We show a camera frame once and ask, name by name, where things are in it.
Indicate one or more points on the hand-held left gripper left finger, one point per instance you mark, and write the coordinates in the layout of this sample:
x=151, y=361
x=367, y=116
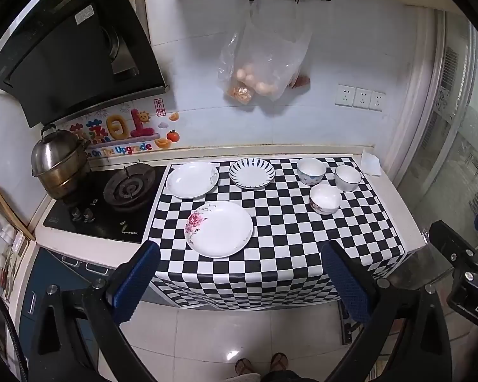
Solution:
x=137, y=282

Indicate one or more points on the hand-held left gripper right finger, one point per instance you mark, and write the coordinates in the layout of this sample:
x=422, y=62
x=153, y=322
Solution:
x=346, y=290

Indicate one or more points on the pink floral white bowl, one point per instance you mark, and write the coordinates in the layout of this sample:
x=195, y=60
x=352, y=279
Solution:
x=324, y=197

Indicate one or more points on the pink floral white plate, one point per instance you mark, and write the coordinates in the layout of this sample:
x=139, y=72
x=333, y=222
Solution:
x=223, y=230

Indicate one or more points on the plain white plate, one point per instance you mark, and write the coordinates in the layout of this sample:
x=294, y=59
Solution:
x=191, y=181

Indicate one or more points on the plain white bowl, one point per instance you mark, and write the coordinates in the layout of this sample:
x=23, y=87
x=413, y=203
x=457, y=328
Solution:
x=347, y=175

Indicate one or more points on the blue floral white bowl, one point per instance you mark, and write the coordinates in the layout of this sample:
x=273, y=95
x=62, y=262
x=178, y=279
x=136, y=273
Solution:
x=310, y=169

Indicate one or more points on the black glass gas stove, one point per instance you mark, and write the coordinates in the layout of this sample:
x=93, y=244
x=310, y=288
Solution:
x=103, y=223

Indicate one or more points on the black white checkered tablecloth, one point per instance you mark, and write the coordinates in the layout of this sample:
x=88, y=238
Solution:
x=286, y=246

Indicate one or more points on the silver stove knob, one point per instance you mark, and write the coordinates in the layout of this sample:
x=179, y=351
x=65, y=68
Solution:
x=89, y=215
x=78, y=213

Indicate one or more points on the round gas burner grate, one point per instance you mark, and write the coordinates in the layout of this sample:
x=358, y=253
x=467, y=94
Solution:
x=128, y=189

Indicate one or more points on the blue kitchen cabinet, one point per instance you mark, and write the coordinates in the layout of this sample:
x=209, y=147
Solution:
x=44, y=270

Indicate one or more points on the glass sliding door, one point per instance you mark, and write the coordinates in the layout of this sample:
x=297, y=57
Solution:
x=454, y=135

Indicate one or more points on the person's right foot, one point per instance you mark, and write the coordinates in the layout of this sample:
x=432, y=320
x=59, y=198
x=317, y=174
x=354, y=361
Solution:
x=279, y=361

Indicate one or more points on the person's foot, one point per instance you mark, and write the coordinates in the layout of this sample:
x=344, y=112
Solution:
x=243, y=366
x=279, y=361

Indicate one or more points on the white tissue paper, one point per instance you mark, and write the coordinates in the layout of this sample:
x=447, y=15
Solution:
x=370, y=164

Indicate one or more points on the person's left foot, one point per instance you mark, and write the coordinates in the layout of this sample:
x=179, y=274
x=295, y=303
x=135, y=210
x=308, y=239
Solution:
x=243, y=366

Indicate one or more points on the cluttered side shelf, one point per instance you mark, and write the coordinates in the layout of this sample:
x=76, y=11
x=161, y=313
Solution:
x=4, y=238

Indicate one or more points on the stainless steel steamer pot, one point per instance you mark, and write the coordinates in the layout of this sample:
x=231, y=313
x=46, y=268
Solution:
x=57, y=163

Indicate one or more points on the black range hood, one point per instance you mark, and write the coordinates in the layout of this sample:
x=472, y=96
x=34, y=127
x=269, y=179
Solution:
x=75, y=55

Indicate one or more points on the clear plastic bag with eggs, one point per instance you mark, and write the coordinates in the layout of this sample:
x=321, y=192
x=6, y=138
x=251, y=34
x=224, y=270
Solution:
x=263, y=55

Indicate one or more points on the colourful wall sticker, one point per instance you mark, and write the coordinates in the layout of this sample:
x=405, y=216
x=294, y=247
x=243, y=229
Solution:
x=121, y=131

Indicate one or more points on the white wall socket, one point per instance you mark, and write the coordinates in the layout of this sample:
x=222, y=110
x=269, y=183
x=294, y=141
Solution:
x=362, y=98
x=345, y=95
x=377, y=101

